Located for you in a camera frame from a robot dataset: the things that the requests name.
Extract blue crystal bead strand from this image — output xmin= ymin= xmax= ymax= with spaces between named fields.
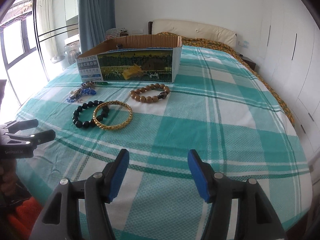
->
xmin=66 ymin=88 xmax=97 ymax=103

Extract gold bangle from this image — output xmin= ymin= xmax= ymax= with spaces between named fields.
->
xmin=93 ymin=100 xmax=133 ymax=131

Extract black bead bracelet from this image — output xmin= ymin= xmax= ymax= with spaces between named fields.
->
xmin=72 ymin=100 xmax=110 ymax=129

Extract green pendant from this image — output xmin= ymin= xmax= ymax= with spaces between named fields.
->
xmin=94 ymin=82 xmax=108 ymax=86

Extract brown wooden bead bracelet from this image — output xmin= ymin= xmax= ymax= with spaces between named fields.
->
xmin=130 ymin=83 xmax=171 ymax=104

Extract person's left hand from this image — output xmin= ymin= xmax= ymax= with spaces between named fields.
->
xmin=1 ymin=159 xmax=17 ymax=196

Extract orange red trousers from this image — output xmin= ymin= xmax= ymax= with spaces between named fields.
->
xmin=7 ymin=197 xmax=42 ymax=239

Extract black framed glass sliding door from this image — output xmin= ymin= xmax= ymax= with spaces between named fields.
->
xmin=1 ymin=0 xmax=79 ymax=106

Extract grey washing machine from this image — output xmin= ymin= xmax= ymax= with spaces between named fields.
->
xmin=64 ymin=41 xmax=81 ymax=65

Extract open cardboard box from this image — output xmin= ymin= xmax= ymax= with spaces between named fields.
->
xmin=76 ymin=35 xmax=182 ymax=83

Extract teal plaid tablecloth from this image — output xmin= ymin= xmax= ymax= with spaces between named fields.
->
xmin=17 ymin=46 xmax=312 ymax=239

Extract pile of clothes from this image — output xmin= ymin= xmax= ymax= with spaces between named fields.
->
xmin=105 ymin=28 xmax=129 ymax=40

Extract teal blue curtain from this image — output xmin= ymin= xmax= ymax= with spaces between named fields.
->
xmin=78 ymin=0 xmax=116 ymax=53

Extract dark wooden right nightstand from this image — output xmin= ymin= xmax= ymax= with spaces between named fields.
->
xmin=240 ymin=54 xmax=256 ymax=70

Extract cream padded headboard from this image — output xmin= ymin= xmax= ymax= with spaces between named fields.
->
xmin=148 ymin=19 xmax=237 ymax=49

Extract white built-in wardrobe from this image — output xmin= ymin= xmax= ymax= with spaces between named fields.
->
xmin=257 ymin=0 xmax=320 ymax=165

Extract orange floral bedspread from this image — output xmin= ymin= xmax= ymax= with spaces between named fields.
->
xmin=156 ymin=31 xmax=296 ymax=126

